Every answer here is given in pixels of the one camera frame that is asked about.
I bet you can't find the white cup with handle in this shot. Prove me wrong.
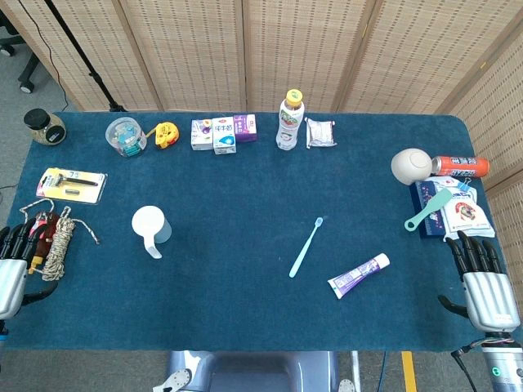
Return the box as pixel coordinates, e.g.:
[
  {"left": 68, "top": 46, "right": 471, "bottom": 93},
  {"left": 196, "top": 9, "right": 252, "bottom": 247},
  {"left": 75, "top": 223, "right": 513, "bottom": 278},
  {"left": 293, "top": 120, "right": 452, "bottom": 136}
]
[{"left": 131, "top": 205, "right": 172, "bottom": 260}]

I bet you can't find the brown sauce bottle red label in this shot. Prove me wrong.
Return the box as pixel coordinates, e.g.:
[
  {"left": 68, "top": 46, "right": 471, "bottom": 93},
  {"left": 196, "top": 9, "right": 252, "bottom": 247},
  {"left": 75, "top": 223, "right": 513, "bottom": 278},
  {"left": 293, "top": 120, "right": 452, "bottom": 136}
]
[{"left": 27, "top": 211, "right": 60, "bottom": 274}]

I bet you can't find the white snack bag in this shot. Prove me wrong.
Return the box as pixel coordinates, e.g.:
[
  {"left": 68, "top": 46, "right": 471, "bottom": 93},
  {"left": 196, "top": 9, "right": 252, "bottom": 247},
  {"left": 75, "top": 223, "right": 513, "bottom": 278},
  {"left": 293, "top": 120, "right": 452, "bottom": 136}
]
[{"left": 439, "top": 191, "right": 496, "bottom": 243}]

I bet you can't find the teal rice spoon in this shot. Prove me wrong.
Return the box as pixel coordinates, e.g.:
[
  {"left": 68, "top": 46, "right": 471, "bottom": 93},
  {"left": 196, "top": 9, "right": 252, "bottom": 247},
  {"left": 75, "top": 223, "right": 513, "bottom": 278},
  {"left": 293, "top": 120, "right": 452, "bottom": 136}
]
[{"left": 404, "top": 187, "right": 454, "bottom": 233}]

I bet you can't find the bamboo folding screen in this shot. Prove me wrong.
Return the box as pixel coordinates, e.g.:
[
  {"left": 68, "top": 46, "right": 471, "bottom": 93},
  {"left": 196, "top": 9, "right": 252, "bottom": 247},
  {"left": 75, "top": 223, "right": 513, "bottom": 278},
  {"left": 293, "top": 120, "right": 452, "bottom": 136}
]
[{"left": 0, "top": 0, "right": 523, "bottom": 287}]

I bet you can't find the purple white toothpaste tube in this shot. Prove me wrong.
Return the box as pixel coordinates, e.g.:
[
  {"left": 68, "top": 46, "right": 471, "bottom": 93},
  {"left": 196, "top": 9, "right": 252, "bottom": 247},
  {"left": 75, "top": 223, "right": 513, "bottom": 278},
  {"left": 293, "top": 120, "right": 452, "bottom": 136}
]
[{"left": 327, "top": 252, "right": 391, "bottom": 300}]

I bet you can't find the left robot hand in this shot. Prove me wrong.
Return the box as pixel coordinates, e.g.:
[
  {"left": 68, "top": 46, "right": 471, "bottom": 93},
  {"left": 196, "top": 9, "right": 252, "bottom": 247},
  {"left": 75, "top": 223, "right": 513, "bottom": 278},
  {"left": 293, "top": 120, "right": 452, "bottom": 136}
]
[{"left": 0, "top": 222, "right": 59, "bottom": 322}]

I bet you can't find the black office chair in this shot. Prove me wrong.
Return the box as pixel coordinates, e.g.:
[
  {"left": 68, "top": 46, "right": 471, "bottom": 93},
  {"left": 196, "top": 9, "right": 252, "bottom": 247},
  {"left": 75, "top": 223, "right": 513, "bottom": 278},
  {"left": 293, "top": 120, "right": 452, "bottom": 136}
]
[{"left": 0, "top": 10, "right": 42, "bottom": 94}]

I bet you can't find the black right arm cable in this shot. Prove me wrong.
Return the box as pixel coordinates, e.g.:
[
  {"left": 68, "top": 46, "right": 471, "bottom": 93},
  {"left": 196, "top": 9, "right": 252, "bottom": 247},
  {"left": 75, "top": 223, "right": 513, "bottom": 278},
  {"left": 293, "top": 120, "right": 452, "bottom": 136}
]
[{"left": 450, "top": 341, "right": 483, "bottom": 392}]

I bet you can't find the dark blue patterned box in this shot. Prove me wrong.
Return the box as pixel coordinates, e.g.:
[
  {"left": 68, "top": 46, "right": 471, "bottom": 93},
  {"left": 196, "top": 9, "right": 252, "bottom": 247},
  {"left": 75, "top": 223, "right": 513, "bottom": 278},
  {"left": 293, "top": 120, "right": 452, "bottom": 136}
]
[{"left": 409, "top": 180, "right": 450, "bottom": 239}]

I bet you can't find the razor in yellow blister pack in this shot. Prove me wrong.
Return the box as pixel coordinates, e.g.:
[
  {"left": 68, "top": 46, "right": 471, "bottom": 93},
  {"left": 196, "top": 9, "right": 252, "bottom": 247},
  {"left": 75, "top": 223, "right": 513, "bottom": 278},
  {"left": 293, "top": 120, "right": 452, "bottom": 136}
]
[{"left": 35, "top": 167, "right": 109, "bottom": 205}]

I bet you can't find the grey blue robot torso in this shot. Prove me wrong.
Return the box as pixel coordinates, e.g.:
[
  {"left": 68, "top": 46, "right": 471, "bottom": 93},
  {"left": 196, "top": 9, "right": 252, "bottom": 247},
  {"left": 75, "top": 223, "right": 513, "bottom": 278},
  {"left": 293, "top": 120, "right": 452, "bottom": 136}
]
[{"left": 151, "top": 350, "right": 360, "bottom": 392}]

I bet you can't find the white purple milk carton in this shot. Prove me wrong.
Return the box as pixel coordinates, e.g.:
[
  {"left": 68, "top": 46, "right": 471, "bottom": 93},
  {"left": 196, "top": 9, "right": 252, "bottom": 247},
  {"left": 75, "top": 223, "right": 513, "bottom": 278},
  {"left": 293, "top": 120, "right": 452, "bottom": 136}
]
[{"left": 190, "top": 118, "right": 214, "bottom": 152}]

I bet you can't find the white plastic packet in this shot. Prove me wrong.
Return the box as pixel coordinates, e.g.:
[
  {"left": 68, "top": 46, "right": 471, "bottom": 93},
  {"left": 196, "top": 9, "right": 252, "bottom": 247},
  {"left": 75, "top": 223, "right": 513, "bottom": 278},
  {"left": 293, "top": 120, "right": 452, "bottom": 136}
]
[{"left": 428, "top": 176, "right": 479, "bottom": 205}]

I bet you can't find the silver snack packet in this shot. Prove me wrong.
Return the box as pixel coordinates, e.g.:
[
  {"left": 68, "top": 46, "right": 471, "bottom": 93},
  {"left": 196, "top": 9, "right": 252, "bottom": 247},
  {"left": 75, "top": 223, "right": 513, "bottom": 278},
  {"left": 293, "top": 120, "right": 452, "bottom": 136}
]
[{"left": 305, "top": 117, "right": 338, "bottom": 149}]

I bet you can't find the glass jar black lid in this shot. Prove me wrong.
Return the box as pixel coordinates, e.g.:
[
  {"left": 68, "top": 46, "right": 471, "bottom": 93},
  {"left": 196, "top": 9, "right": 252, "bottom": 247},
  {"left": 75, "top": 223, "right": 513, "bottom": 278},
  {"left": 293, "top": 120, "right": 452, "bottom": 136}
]
[{"left": 23, "top": 108, "right": 66, "bottom": 145}]

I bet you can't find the clear plastic jar of clips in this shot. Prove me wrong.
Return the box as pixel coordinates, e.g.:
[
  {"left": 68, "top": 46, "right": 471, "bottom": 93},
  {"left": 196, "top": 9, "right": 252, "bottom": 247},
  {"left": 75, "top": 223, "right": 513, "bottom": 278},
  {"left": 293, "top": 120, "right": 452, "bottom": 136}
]
[{"left": 105, "top": 117, "right": 148, "bottom": 158}]

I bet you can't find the yellow tape measure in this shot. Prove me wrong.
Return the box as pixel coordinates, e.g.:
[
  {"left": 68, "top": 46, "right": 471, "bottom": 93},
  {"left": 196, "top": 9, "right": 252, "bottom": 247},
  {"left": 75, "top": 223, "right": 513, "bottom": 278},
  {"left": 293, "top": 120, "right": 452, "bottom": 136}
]
[{"left": 146, "top": 122, "right": 181, "bottom": 149}]

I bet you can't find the blue table cloth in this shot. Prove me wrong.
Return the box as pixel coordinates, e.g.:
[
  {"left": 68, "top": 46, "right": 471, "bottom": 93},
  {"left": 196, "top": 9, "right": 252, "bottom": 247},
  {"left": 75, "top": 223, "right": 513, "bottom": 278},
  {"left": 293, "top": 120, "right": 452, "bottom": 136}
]
[{"left": 0, "top": 110, "right": 516, "bottom": 353}]

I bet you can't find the thin black hanging cable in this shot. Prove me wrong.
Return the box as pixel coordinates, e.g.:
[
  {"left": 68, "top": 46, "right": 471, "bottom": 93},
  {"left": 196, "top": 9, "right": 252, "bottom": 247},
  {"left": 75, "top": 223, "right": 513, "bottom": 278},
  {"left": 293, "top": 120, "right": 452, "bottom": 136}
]
[{"left": 16, "top": 0, "right": 69, "bottom": 103}]

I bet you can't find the yellow floor tape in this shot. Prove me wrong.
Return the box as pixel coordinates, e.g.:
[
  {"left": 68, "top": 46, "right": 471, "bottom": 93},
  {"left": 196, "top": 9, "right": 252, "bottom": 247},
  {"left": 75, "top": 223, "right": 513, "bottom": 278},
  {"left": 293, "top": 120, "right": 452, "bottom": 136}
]
[{"left": 401, "top": 350, "right": 418, "bottom": 392}]

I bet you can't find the beige upturned bowl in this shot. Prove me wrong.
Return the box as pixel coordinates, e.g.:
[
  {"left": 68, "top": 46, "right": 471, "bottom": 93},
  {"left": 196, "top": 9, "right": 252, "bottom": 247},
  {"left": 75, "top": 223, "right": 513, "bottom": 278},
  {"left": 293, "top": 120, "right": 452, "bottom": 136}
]
[{"left": 391, "top": 148, "right": 433, "bottom": 187}]

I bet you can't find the orange spray can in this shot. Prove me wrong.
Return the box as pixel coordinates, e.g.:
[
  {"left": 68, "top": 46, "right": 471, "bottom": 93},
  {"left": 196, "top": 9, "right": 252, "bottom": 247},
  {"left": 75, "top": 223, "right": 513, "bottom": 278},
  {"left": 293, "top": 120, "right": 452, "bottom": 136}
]
[{"left": 431, "top": 155, "right": 490, "bottom": 179}]

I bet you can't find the black tripod stand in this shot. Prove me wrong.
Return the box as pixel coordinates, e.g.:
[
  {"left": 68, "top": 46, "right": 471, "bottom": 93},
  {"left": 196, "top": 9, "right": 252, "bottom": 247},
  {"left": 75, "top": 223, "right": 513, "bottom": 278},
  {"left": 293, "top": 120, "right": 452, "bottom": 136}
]
[{"left": 43, "top": 0, "right": 127, "bottom": 113}]

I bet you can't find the coiled speckled rope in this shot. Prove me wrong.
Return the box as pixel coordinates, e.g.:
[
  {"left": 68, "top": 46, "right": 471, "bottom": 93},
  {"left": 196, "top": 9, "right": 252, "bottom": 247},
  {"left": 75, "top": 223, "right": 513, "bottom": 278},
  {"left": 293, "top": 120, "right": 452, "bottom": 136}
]
[{"left": 19, "top": 198, "right": 101, "bottom": 282}]

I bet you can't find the drink bottle yellow cap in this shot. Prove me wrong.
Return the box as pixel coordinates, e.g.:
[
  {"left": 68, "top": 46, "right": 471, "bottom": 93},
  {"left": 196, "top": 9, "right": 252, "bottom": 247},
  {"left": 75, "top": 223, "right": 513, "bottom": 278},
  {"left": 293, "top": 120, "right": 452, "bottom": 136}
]
[{"left": 275, "top": 89, "right": 306, "bottom": 151}]

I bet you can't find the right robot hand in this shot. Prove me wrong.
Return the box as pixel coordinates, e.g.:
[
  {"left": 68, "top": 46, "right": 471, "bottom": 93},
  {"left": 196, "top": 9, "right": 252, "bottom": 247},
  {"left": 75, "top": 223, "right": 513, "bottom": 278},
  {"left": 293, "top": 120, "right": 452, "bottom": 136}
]
[{"left": 437, "top": 230, "right": 522, "bottom": 332}]

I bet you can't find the white blue milk carton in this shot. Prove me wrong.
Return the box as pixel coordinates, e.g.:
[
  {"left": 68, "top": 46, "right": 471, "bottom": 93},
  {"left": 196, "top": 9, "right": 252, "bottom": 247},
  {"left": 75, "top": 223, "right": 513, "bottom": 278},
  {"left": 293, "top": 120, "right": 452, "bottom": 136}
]
[{"left": 211, "top": 116, "right": 238, "bottom": 155}]

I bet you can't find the light blue toothbrush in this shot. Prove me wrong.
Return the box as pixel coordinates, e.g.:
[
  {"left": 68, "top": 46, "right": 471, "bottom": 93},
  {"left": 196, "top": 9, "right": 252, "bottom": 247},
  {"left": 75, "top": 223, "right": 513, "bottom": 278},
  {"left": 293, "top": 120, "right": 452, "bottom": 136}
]
[{"left": 288, "top": 216, "right": 324, "bottom": 279}]

